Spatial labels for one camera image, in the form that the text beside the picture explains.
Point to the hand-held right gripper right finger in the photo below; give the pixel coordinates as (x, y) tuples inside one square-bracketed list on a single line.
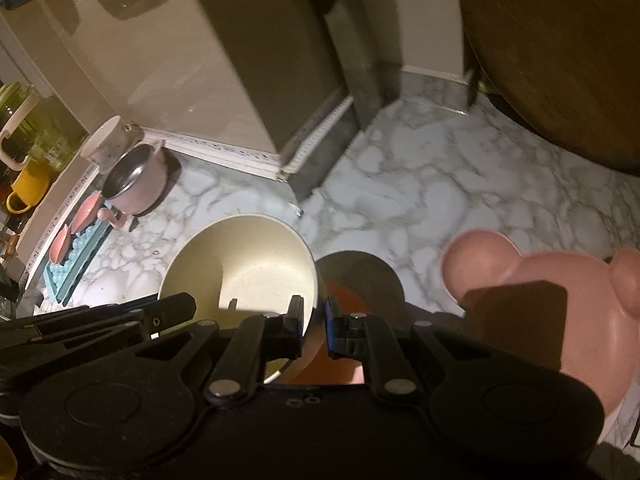
[(330, 322)]

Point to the small pink dish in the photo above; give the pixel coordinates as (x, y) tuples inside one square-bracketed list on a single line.
[(90, 208), (62, 243)]

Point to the pink bear-shaped plate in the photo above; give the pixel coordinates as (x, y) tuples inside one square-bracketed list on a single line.
[(500, 260)]

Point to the blue beaded tray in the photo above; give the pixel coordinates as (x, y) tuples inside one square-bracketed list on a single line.
[(70, 272)]

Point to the yellow mug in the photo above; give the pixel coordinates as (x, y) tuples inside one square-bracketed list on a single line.
[(32, 182)]

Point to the cream bowl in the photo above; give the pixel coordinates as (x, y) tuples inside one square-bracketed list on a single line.
[(250, 260)]

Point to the round wooden board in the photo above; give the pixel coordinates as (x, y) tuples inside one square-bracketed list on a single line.
[(550, 60)]

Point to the pink bowl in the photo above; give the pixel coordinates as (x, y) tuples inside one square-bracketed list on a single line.
[(315, 365)]

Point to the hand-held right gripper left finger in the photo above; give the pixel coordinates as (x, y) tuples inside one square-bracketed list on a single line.
[(297, 322)]

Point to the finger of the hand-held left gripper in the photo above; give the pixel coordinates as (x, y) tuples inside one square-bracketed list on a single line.
[(170, 307), (100, 334)]

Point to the white speckled cup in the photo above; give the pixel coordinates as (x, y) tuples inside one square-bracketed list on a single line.
[(102, 135)]

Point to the yellow object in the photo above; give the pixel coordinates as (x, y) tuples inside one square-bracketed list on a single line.
[(6, 460)]

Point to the pink pot with dark interior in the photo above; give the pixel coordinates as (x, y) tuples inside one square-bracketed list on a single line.
[(142, 185)]

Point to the pink rounded knob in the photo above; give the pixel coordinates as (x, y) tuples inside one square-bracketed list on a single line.
[(106, 215)]

